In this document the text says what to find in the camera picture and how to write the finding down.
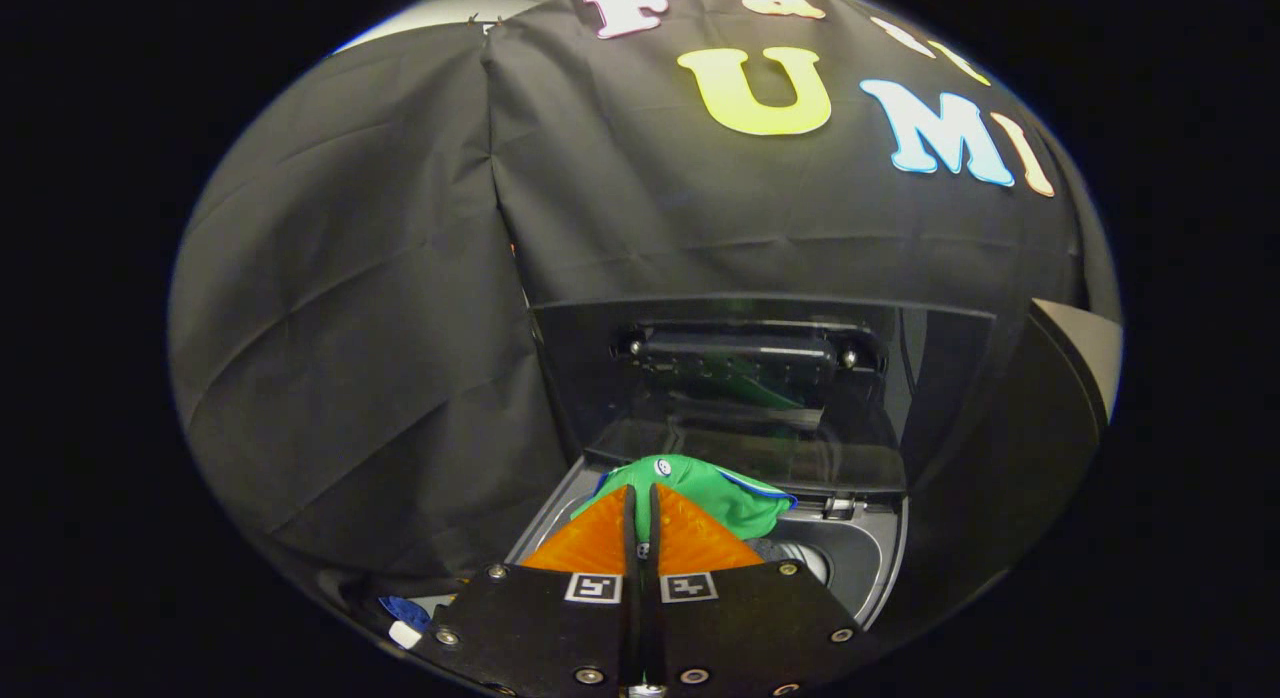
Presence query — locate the black backdrop cloth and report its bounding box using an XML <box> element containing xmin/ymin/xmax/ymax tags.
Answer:
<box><xmin>168</xmin><ymin>0</ymin><xmax>1091</xmax><ymax>604</ymax></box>

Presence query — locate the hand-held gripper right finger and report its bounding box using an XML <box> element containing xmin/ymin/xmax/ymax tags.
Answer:
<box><xmin>640</xmin><ymin>483</ymin><xmax>881</xmax><ymax>698</ymax></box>

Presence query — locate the small blue white object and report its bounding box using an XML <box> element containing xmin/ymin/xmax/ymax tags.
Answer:
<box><xmin>378</xmin><ymin>595</ymin><xmax>433</xmax><ymax>651</ymax></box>

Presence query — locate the grey white cabinet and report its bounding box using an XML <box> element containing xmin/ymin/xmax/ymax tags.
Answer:
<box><xmin>880</xmin><ymin>298</ymin><xmax>1123</xmax><ymax>649</ymax></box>

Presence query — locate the green polo shirt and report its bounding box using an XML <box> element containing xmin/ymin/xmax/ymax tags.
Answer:
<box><xmin>572</xmin><ymin>454</ymin><xmax>798</xmax><ymax>541</ymax></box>

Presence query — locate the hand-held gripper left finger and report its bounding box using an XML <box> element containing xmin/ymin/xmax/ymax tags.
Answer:
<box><xmin>410</xmin><ymin>485</ymin><xmax>641</xmax><ymax>698</ymax></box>

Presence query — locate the dark washing machine lid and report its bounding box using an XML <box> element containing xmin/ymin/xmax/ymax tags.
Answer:
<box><xmin>530</xmin><ymin>296</ymin><xmax>998</xmax><ymax>496</ymax></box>

